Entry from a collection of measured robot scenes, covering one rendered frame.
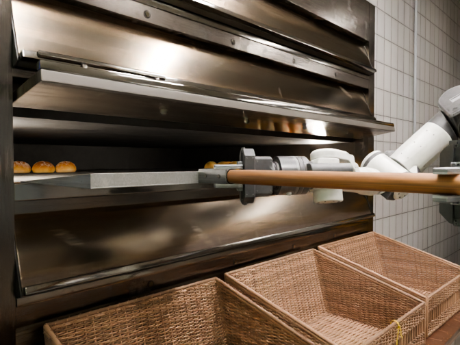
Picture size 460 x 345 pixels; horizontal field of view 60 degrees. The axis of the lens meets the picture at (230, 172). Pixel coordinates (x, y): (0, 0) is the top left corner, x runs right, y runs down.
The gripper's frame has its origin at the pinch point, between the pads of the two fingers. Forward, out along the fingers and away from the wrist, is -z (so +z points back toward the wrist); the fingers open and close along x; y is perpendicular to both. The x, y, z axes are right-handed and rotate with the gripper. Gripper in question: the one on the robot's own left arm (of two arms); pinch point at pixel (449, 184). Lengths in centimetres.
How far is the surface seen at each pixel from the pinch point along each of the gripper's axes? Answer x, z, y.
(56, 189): 3, -32, 77
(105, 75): -23, -25, 63
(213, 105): -19, 8, 68
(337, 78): -44, 103, 95
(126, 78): -23, -20, 64
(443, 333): 62, 97, 42
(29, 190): 3, -38, 76
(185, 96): -21, -2, 66
